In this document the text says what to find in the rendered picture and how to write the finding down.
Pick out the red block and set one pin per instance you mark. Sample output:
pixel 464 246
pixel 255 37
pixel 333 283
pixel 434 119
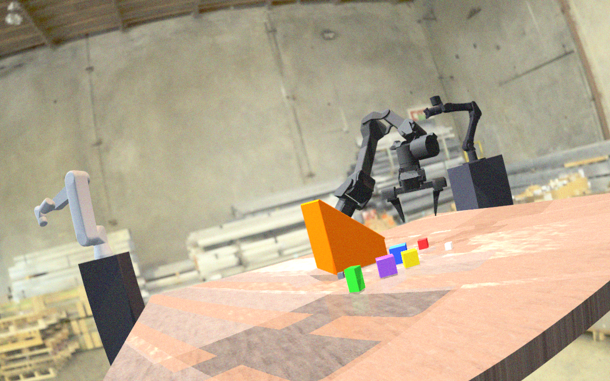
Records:
pixel 423 243

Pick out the yellow block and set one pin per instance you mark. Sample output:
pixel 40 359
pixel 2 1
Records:
pixel 410 258

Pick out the purple block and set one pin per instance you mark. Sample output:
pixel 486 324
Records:
pixel 386 265

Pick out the blue cube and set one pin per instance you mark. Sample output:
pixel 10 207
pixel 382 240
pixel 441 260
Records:
pixel 396 251

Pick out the green block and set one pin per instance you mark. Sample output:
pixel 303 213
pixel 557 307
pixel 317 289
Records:
pixel 356 285
pixel 353 273

